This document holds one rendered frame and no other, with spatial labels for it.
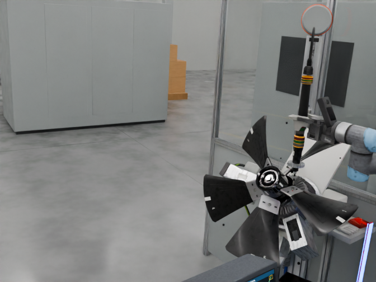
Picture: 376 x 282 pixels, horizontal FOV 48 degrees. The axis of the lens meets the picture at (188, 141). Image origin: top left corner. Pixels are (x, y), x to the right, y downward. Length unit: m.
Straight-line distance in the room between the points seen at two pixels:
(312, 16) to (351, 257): 1.35
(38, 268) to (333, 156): 2.32
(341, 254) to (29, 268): 2.21
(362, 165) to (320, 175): 0.51
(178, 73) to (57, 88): 3.79
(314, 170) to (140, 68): 5.50
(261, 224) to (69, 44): 5.48
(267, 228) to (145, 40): 5.79
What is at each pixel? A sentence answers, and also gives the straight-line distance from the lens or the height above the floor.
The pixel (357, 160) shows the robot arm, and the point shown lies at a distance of 1.61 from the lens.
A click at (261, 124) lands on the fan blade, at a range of 2.05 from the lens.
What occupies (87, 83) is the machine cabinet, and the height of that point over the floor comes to 0.76.
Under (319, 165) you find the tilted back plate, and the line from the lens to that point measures 2.13.
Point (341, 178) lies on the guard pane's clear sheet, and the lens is 2.57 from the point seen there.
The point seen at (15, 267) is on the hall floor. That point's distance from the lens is 3.55.
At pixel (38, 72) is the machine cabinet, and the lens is 6.83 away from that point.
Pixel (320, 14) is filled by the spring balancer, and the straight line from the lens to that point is 2.41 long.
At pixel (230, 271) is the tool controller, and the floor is 1.24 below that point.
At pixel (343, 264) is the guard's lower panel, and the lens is 2.71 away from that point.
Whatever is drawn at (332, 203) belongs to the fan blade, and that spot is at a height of 1.18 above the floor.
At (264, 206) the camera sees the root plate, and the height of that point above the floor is 1.11.
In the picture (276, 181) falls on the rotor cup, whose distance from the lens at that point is 1.82.
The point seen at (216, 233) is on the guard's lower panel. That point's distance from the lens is 3.42.
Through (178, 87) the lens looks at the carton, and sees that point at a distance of 10.01.
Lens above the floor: 1.86
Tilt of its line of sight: 16 degrees down
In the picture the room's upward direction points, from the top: 3 degrees clockwise
